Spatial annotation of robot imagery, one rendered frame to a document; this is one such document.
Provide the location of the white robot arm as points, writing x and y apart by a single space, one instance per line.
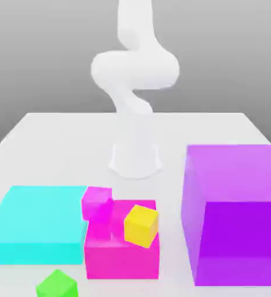
135 69

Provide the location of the small magenta cube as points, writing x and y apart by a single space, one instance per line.
95 201

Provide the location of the small yellow cube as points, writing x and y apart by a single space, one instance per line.
139 225

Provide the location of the small green cube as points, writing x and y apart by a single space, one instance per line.
57 284

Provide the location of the large pink box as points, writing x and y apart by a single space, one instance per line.
121 259

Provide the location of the large purple box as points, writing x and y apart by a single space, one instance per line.
237 208

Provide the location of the large cyan box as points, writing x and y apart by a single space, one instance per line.
37 220

